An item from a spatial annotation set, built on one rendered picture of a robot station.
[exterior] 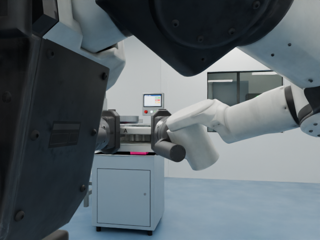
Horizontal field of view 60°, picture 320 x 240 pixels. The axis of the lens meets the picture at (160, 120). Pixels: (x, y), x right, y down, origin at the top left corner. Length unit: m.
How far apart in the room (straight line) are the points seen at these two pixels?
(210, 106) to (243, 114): 0.06
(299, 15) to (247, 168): 5.10
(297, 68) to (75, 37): 0.23
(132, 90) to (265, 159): 2.78
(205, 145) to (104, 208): 2.34
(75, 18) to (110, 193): 2.58
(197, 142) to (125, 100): 5.01
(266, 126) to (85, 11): 0.34
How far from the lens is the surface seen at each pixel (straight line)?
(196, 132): 0.55
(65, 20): 0.22
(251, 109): 0.48
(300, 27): 0.30
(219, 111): 0.51
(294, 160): 5.47
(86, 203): 3.73
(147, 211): 2.72
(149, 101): 2.98
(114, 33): 0.26
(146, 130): 0.79
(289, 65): 0.33
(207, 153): 0.56
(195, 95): 5.28
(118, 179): 2.72
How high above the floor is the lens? 1.09
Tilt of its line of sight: level
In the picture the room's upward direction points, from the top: straight up
